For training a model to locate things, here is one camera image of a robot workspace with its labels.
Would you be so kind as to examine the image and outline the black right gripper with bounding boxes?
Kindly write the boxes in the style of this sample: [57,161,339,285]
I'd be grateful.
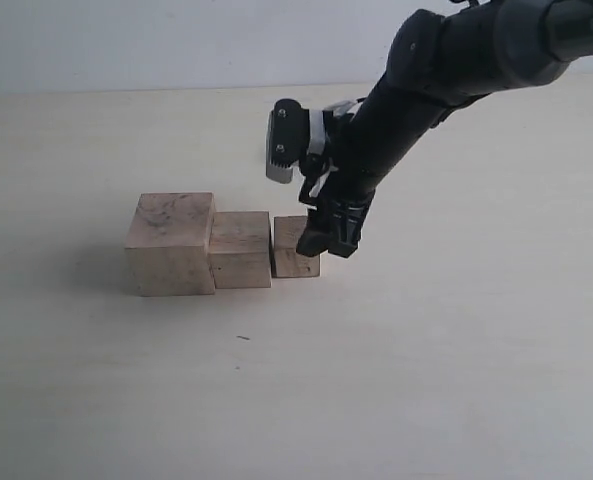
[296,82,456,259]

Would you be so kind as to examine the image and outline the second largest wooden cube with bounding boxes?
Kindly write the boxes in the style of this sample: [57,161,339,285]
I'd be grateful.
[209,211,272,289]

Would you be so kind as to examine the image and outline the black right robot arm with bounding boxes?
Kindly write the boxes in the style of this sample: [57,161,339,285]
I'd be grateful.
[297,1,593,258]

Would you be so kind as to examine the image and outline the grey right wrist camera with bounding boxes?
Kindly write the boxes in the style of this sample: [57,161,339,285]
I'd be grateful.
[265,98,334,184]

